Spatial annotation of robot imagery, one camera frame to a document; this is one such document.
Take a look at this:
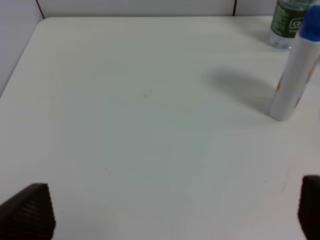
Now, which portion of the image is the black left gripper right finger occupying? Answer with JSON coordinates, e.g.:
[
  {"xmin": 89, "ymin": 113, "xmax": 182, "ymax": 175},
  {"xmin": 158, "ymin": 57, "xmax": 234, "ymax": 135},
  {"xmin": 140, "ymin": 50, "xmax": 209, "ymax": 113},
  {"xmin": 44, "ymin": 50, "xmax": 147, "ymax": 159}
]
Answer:
[{"xmin": 297, "ymin": 175, "xmax": 320, "ymax": 240}]

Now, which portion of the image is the white blue-capped shampoo bottle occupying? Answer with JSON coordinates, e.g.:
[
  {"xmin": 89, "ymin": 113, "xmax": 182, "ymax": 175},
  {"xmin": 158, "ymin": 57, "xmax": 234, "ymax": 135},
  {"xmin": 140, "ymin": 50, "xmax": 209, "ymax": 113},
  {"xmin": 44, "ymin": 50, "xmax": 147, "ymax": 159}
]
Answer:
[{"xmin": 269, "ymin": 5, "xmax": 320, "ymax": 122}]

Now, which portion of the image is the clear green-label water bottle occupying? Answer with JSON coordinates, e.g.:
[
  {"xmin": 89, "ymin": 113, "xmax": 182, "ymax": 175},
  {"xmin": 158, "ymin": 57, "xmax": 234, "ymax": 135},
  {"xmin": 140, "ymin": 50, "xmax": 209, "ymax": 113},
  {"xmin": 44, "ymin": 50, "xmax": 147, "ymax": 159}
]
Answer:
[{"xmin": 269, "ymin": 0, "xmax": 316, "ymax": 49}]

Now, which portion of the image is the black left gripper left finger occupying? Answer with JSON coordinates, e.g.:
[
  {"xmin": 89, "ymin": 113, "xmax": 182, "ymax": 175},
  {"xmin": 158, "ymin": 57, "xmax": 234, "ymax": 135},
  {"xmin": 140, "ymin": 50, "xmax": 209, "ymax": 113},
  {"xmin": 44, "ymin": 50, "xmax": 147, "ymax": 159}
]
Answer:
[{"xmin": 0, "ymin": 183, "xmax": 56, "ymax": 240}]

